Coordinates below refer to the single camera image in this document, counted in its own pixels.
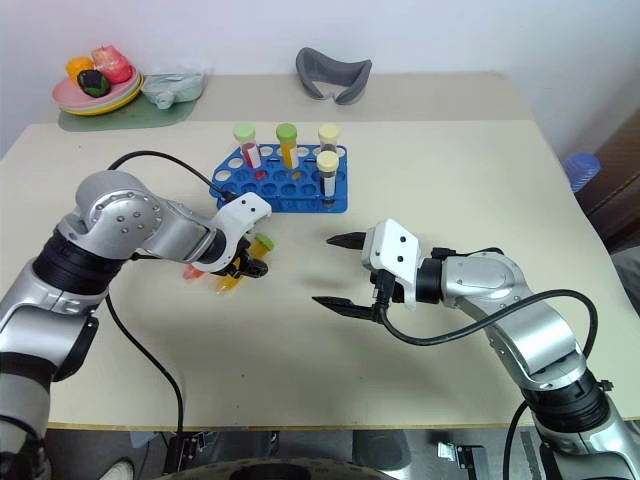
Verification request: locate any yellow plate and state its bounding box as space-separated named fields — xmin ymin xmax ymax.
xmin=59 ymin=79 xmax=147 ymax=118

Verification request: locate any black and green toy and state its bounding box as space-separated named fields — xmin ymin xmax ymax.
xmin=75 ymin=69 xmax=111 ymax=98

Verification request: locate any brown wooden cabinet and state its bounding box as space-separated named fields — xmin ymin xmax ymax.
xmin=573 ymin=106 xmax=640 ymax=252

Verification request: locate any grey round stool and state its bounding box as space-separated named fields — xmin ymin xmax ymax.
xmin=351 ymin=430 xmax=412 ymax=472

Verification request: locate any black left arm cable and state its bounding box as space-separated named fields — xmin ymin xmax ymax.
xmin=102 ymin=149 xmax=242 ymax=451

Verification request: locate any blue test tube rack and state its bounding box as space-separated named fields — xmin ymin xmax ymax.
xmin=211 ymin=143 xmax=350 ymax=216

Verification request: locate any white shoe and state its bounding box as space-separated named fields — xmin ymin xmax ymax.
xmin=96 ymin=458 xmax=137 ymax=480

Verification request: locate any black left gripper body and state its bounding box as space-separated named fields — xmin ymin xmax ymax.
xmin=219 ymin=238 xmax=253 ymax=279

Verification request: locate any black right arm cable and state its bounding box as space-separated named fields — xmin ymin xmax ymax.
xmin=372 ymin=272 xmax=600 ymax=480

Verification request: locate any yellow-capped dark liquid tube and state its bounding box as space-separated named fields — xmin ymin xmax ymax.
xmin=315 ymin=150 xmax=341 ymax=207
xmin=317 ymin=123 xmax=343 ymax=154

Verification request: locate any grey curved foam pad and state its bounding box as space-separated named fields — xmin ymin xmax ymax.
xmin=294 ymin=46 xmax=374 ymax=108

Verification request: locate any blue water bottle cap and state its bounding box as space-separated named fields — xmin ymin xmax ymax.
xmin=562 ymin=151 xmax=603 ymax=194

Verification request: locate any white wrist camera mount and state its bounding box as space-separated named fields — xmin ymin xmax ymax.
xmin=192 ymin=191 xmax=274 ymax=277
xmin=360 ymin=217 xmax=422 ymax=312

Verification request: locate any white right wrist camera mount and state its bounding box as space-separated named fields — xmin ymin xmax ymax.
xmin=360 ymin=217 xmax=422 ymax=312

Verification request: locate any metal bracket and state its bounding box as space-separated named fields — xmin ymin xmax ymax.
xmin=436 ymin=440 xmax=489 ymax=472

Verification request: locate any green-capped red liquid tube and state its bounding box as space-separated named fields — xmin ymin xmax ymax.
xmin=231 ymin=122 xmax=264 ymax=169

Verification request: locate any green-capped yellow liquid tube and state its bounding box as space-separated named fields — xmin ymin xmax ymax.
xmin=214 ymin=234 xmax=276 ymax=297
xmin=274 ymin=122 xmax=300 ymax=171

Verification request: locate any pink plate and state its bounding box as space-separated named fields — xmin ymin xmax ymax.
xmin=51 ymin=67 xmax=142 ymax=109

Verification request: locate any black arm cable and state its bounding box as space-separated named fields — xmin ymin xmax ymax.
xmin=372 ymin=272 xmax=600 ymax=480
xmin=102 ymin=149 xmax=242 ymax=451

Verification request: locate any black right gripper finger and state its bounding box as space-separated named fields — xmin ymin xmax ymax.
xmin=325 ymin=230 xmax=370 ymax=252
xmin=311 ymin=295 xmax=377 ymax=323

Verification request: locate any red toy fruit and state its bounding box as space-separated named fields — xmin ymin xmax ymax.
xmin=90 ymin=44 xmax=133 ymax=86

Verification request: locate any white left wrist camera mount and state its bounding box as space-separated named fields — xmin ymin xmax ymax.
xmin=192 ymin=191 xmax=274 ymax=277

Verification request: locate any pale green plastic bag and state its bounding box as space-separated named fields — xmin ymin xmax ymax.
xmin=140 ymin=66 xmax=207 ymax=111

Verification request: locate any orange toy fruit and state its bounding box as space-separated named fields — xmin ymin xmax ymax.
xmin=65 ymin=55 xmax=96 ymax=82

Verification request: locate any green table mat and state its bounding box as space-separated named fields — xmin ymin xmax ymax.
xmin=56 ymin=94 xmax=202 ymax=133

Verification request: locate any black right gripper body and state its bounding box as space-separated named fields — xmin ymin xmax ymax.
xmin=367 ymin=268 xmax=407 ymax=307

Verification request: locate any stack of coloured plates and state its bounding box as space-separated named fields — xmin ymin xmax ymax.
xmin=56 ymin=73 xmax=145 ymax=114

